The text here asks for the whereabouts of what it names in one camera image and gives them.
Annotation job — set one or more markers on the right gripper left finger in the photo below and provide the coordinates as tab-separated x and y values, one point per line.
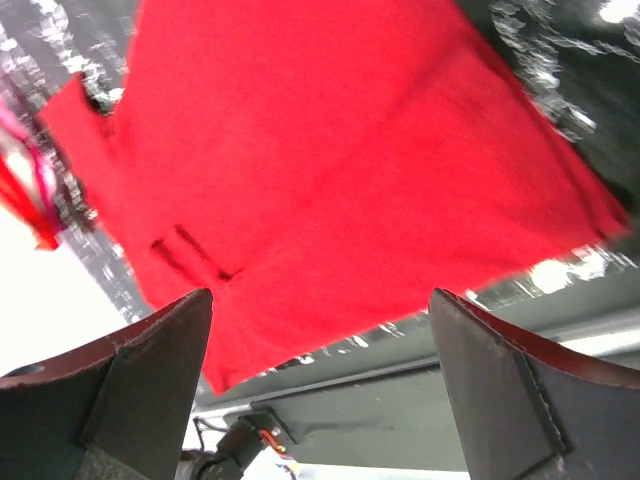
115	408

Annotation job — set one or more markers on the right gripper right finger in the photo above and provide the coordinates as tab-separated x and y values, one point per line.
526	407

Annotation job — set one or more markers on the dark red t-shirt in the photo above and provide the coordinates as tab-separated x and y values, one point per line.
322	167

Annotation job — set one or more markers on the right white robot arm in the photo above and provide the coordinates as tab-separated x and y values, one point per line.
230	450

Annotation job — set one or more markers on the folded pink t-shirt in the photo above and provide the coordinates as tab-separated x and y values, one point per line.
28	165

